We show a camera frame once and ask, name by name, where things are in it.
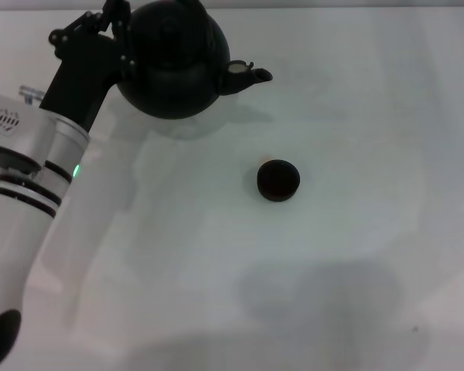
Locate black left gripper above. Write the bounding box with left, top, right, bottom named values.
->
left=38, top=0, right=136, bottom=131

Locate black round teapot with handle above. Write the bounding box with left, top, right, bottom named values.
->
left=115, top=0, right=274, bottom=120

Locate small dark teacup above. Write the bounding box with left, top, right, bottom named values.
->
left=256, top=158, right=301, bottom=203

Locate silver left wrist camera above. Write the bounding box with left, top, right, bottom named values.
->
left=0, top=90, right=57, bottom=173

